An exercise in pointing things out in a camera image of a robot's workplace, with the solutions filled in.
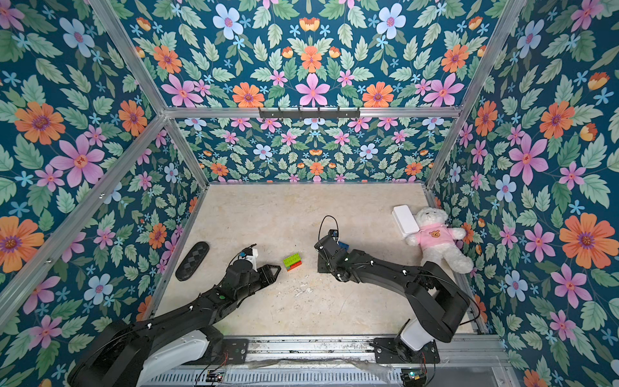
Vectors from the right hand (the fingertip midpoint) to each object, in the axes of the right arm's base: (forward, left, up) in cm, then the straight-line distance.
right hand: (323, 261), depth 88 cm
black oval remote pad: (-1, +50, -2) cm, 50 cm away
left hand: (-4, +15, 0) cm, 15 cm away
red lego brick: (-1, +11, -3) cm, 12 cm away
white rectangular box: (+21, -34, -2) cm, 40 cm away
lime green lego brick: (+1, +12, -2) cm, 13 cm away
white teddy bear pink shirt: (+9, -42, +2) cm, 43 cm away
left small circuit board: (-35, +32, -8) cm, 48 cm away
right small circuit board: (-33, -28, -9) cm, 44 cm away
